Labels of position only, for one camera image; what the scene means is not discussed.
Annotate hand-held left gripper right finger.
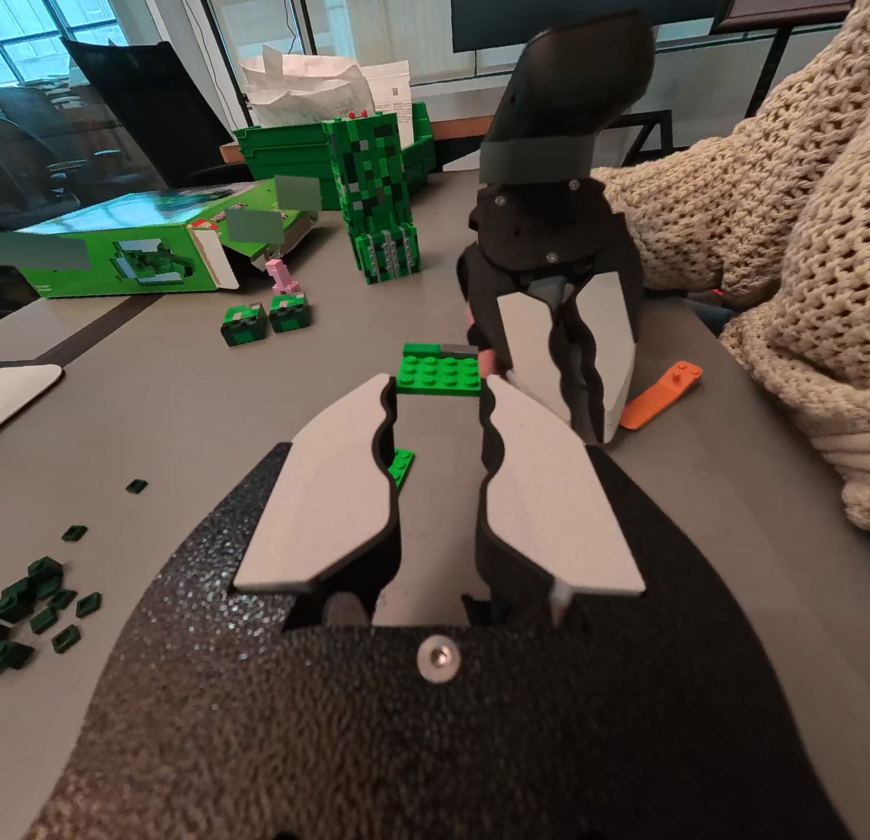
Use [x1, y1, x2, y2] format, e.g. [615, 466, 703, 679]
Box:
[476, 374, 648, 627]

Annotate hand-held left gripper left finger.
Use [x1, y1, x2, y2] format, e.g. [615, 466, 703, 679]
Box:
[232, 372, 401, 627]

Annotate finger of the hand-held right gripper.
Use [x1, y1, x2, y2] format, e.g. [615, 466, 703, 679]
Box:
[496, 290, 576, 425]
[574, 271, 640, 445]

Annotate pile of dark green pieces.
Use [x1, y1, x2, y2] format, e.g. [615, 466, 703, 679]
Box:
[0, 476, 150, 674]

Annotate person's right forearm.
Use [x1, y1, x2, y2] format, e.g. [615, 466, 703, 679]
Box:
[591, 0, 870, 311]

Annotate orange lego brick separator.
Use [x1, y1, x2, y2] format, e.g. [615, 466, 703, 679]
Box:
[619, 361, 704, 432]

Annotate tall green lego creeper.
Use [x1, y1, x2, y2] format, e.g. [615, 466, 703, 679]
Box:
[321, 109, 422, 285]

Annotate green lego build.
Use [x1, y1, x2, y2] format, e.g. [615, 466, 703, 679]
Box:
[268, 293, 314, 334]
[219, 302, 268, 348]

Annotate green lego set box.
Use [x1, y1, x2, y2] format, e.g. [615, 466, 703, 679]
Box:
[0, 177, 320, 299]

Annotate brown desk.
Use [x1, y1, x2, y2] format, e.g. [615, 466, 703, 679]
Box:
[221, 109, 674, 175]

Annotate green plastic bin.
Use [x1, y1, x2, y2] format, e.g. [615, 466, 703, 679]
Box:
[233, 101, 436, 210]

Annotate white paper bag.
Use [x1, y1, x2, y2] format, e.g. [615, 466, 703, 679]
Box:
[239, 45, 412, 151]

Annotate white book stand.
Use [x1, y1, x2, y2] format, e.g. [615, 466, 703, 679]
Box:
[0, 363, 65, 428]

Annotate large paned window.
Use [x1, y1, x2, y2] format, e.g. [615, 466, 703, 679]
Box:
[0, 0, 477, 87]

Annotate black office chair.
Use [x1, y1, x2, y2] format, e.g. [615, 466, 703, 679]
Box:
[60, 38, 252, 190]

